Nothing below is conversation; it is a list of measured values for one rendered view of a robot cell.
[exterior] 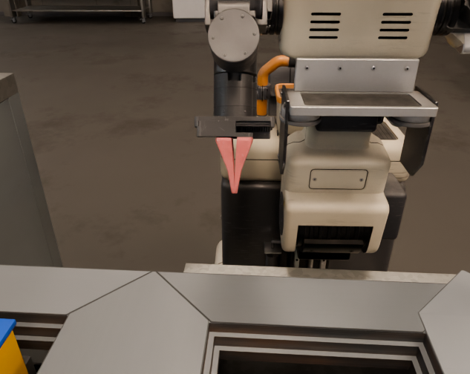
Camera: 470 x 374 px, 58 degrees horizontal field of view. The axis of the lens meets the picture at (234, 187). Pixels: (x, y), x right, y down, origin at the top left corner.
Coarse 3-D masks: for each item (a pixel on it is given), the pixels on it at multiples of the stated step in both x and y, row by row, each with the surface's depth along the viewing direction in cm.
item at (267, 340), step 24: (0, 312) 54; (24, 336) 55; (48, 336) 55; (216, 336) 53; (240, 336) 53; (264, 336) 53; (288, 336) 53; (312, 336) 53; (336, 336) 53; (360, 336) 52; (384, 336) 52; (408, 336) 52; (216, 360) 52; (240, 360) 54; (264, 360) 54; (288, 360) 53; (312, 360) 53; (336, 360) 53; (360, 360) 52; (384, 360) 52; (408, 360) 52; (432, 360) 49
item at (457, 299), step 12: (444, 288) 58; (456, 288) 58; (468, 288) 58; (432, 300) 56; (444, 300) 56; (456, 300) 56; (468, 300) 56; (420, 312) 54; (432, 312) 54; (444, 312) 54; (456, 312) 54; (468, 312) 54
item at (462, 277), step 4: (460, 272) 61; (464, 272) 61; (468, 272) 61; (456, 276) 60; (460, 276) 60; (464, 276) 60; (468, 276) 60; (452, 280) 59; (456, 280) 59; (460, 280) 59; (464, 280) 59; (468, 280) 59
